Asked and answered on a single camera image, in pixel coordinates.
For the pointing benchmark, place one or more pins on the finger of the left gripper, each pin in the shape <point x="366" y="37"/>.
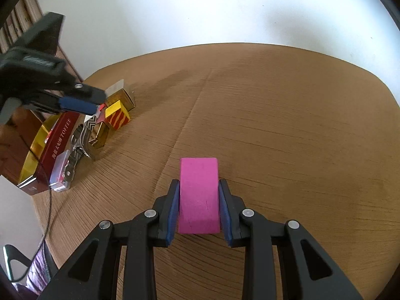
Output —
<point x="77" y="105"/>
<point x="87" y="93"/>

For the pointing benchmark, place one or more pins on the gold rectangular block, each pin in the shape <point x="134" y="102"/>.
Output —
<point x="99" y="134"/>

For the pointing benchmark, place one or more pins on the yellow red striped cube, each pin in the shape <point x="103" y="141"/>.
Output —
<point x="117" y="115"/>

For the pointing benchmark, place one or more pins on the red gold toffee tin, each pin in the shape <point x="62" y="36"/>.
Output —
<point x="51" y="140"/>

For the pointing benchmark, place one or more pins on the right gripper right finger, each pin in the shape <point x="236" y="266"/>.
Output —
<point x="231" y="207"/>

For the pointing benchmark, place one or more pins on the red barcode box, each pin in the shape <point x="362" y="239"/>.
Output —
<point x="100" y="113"/>

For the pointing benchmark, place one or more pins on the purple cloth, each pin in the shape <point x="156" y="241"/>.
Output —
<point x="37" y="278"/>

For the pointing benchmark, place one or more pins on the clear case red card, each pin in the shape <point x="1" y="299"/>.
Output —
<point x="57" y="180"/>

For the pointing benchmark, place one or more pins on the white cube charger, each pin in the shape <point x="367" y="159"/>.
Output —
<point x="90" y="122"/>

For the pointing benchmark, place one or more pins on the beige patterned curtain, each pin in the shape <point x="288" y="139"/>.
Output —
<point x="22" y="17"/>

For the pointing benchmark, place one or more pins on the beige Marubi cardboard box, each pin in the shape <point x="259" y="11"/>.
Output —
<point x="123" y="92"/>

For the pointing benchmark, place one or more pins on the silver metal tongs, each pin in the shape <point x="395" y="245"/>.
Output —
<point x="80" y="146"/>

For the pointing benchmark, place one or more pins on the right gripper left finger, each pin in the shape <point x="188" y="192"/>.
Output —
<point x="167" y="207"/>

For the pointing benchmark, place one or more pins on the person left hand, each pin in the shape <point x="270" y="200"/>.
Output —
<point x="17" y="135"/>

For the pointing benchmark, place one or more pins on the pink eraser block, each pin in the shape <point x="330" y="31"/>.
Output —
<point x="199" y="197"/>

